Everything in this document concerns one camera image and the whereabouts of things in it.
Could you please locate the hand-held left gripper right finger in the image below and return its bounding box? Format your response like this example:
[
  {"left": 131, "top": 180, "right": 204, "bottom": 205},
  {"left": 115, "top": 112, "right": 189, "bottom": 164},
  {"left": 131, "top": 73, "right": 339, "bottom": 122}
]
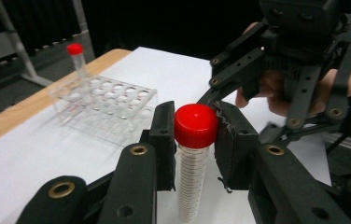
[{"left": 214, "top": 101, "right": 351, "bottom": 224}]

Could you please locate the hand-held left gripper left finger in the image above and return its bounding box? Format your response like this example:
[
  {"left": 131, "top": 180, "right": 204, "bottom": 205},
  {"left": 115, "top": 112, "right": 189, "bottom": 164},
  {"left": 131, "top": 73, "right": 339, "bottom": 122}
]
[{"left": 98, "top": 101, "right": 177, "bottom": 224}]

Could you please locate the clear acrylic test tube rack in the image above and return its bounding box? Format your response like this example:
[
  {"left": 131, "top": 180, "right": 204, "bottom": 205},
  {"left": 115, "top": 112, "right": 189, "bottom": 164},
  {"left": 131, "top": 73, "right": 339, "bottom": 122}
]
[{"left": 48, "top": 74, "right": 159, "bottom": 147}]

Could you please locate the grey metal stand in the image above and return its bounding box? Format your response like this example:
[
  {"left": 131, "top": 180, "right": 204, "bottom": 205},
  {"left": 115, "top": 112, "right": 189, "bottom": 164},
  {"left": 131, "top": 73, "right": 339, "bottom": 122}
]
[{"left": 0, "top": 0, "right": 96, "bottom": 88}]

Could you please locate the white table sheet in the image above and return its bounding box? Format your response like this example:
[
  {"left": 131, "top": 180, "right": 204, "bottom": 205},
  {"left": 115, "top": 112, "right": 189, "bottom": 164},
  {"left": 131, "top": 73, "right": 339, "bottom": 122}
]
[{"left": 0, "top": 46, "right": 333, "bottom": 224}]

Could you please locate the red cap test tube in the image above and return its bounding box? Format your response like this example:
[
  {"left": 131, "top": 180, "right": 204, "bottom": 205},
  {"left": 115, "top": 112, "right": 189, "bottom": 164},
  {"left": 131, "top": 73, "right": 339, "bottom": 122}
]
[
  {"left": 66, "top": 42, "right": 92, "bottom": 94},
  {"left": 174, "top": 104, "right": 219, "bottom": 224}
]

